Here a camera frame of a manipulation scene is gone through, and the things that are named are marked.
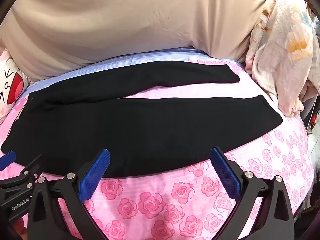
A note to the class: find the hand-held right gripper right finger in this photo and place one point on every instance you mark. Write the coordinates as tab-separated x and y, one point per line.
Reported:
225	175

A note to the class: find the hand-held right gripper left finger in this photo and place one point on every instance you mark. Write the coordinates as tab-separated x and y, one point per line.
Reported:
95	175

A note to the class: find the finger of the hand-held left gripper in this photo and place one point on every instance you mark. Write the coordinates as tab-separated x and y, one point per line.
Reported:
28	172
7	158

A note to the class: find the black pants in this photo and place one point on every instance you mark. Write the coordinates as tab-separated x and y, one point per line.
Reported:
150	130

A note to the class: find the pink rose bedsheet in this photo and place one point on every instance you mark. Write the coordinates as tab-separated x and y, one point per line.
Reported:
162	205

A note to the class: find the cartoon face pillow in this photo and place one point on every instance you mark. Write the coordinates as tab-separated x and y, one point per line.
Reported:
7	80

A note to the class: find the pale floral fleece blanket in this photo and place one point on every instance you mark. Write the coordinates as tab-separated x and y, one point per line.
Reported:
275	55

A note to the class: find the beige upholstered headboard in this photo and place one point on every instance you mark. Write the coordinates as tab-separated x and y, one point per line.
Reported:
125	17

